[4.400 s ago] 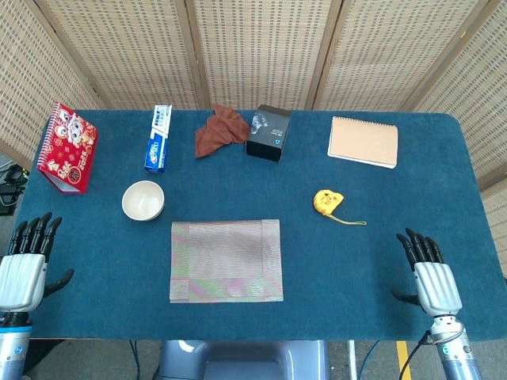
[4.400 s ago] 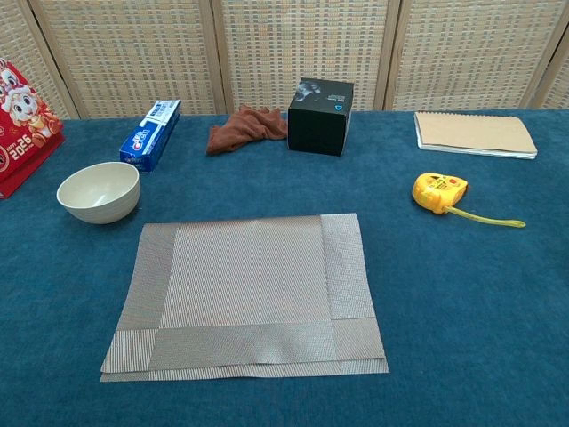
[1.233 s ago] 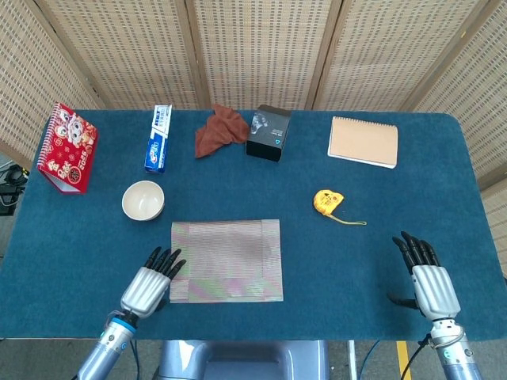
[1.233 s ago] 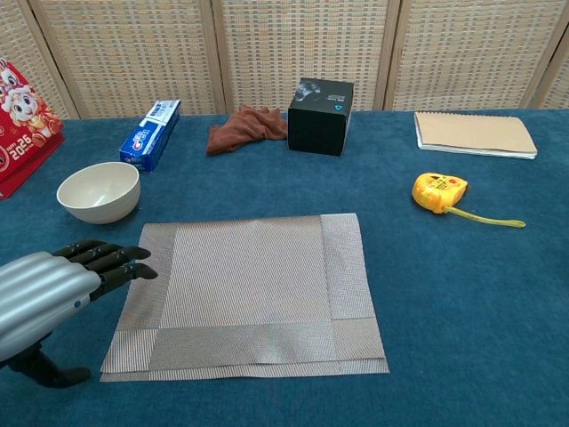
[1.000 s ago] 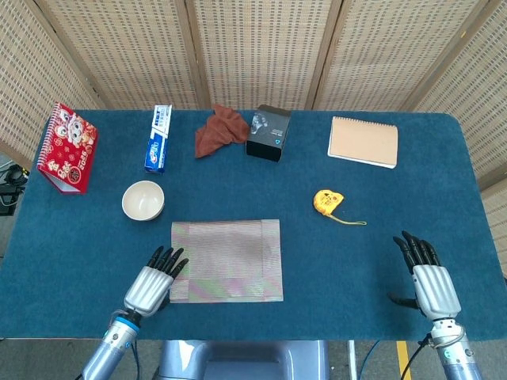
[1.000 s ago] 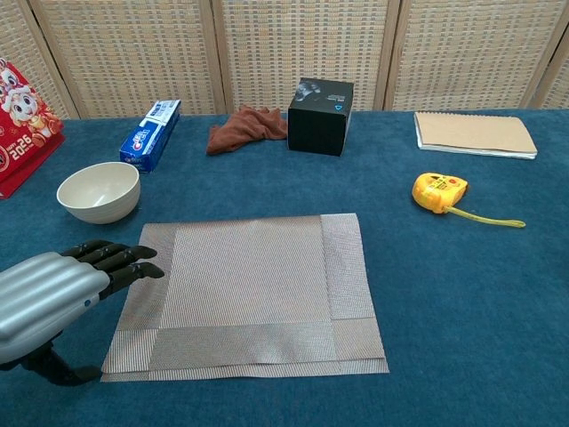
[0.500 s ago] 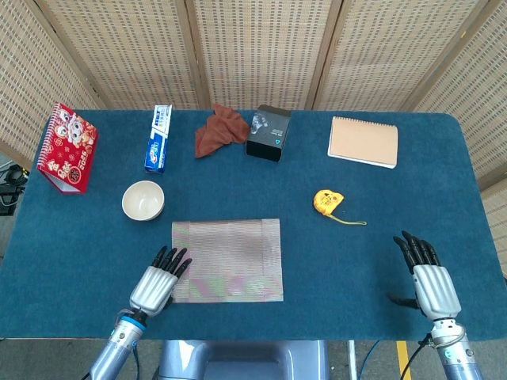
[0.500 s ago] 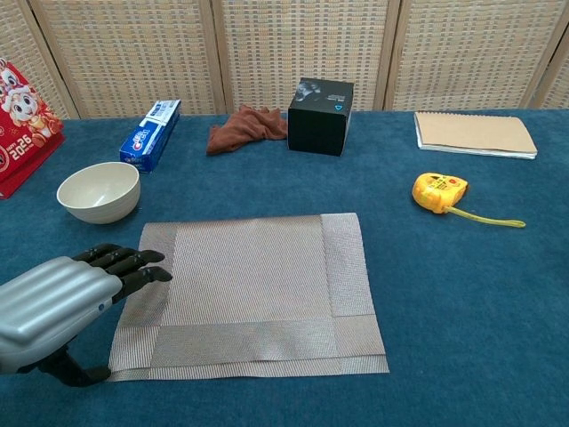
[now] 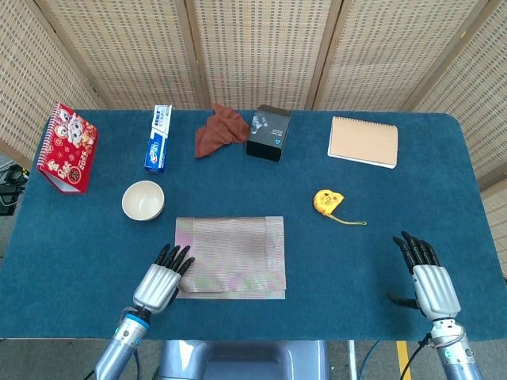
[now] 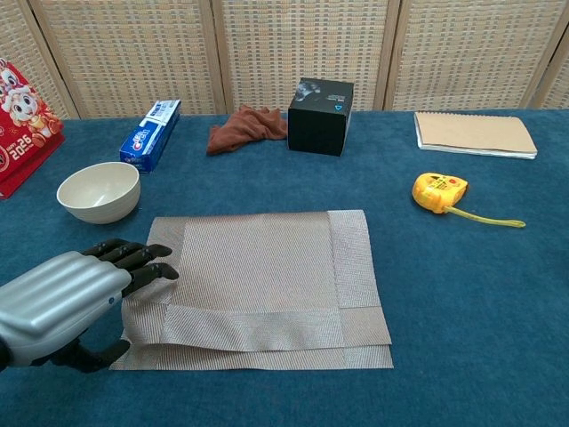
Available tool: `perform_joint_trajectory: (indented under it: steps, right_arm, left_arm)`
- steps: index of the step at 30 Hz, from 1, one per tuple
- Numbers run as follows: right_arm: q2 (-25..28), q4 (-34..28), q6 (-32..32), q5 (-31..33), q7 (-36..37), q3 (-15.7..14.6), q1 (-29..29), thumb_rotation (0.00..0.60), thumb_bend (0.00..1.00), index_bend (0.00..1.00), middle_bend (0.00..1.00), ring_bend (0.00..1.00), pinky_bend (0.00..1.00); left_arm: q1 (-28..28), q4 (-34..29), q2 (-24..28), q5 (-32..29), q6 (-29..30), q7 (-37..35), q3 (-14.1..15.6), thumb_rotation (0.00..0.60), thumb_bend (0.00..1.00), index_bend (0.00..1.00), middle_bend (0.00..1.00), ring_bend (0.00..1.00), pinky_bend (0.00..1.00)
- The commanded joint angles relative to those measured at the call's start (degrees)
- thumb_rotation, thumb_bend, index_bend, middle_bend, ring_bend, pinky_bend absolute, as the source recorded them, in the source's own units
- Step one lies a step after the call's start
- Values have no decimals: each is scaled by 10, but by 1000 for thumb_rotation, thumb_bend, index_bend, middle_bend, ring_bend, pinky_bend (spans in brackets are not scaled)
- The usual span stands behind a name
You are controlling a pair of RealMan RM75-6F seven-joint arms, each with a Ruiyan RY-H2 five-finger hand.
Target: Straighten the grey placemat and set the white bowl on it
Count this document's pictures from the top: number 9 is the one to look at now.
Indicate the kraft spiral notebook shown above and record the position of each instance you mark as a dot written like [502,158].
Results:
[362,142]

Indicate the red desk calendar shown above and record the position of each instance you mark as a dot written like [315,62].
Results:
[69,150]

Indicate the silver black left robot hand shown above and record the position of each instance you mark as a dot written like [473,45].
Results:
[158,285]

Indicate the yellow tape measure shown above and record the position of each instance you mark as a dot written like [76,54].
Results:
[326,200]

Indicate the blue white toothpaste box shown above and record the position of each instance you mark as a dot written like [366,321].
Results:
[157,146]

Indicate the grey woven placemat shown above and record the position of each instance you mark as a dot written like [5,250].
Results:
[237,253]

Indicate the woven bamboo folding screen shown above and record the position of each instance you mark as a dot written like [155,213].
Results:
[257,47]

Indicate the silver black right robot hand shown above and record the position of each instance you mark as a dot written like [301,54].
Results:
[435,291]

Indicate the cream ceramic bowl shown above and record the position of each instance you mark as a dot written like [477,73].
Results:
[142,200]

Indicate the grey blue robot torso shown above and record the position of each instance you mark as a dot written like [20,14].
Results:
[245,360]

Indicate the brown crumpled cloth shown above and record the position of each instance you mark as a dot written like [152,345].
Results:
[218,132]

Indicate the black cardboard box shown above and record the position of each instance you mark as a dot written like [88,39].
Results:
[263,146]

